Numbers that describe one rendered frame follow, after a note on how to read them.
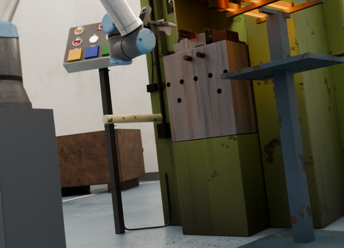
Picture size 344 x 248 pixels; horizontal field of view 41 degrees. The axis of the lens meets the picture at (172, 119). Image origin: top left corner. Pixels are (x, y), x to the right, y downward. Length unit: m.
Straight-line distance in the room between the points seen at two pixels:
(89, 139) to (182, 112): 3.28
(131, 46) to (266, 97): 0.79
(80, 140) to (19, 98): 4.19
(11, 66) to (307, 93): 1.38
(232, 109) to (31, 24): 5.11
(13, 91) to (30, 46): 5.45
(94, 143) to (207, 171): 3.35
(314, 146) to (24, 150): 1.37
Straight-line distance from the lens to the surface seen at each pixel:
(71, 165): 5.60
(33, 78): 6.70
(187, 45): 2.36
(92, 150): 5.46
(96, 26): 2.67
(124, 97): 6.93
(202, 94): 2.21
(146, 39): 1.75
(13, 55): 1.40
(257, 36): 2.31
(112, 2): 1.74
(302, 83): 2.20
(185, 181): 2.30
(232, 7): 1.90
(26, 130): 1.34
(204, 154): 2.22
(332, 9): 2.66
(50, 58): 7.03
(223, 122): 2.15
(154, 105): 2.66
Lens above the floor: 0.44
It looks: 4 degrees up
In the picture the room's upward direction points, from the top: 6 degrees counter-clockwise
